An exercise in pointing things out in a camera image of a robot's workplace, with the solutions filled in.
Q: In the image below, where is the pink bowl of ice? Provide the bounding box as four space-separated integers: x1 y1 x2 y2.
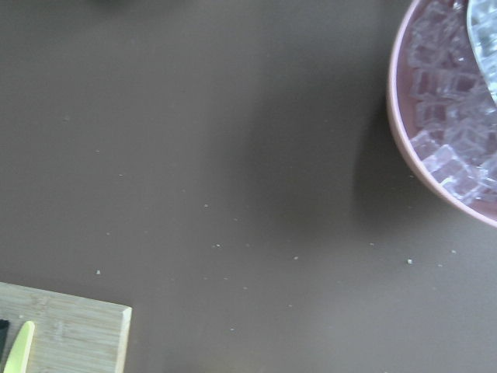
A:
386 1 496 227

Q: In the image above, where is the wooden cutting board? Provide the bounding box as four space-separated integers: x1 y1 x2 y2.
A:
1 282 132 372

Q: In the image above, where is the steel muddler black tip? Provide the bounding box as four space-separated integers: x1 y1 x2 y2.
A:
0 319 10 360

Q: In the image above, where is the yellow plastic knife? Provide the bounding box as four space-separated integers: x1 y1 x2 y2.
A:
3 321 36 373

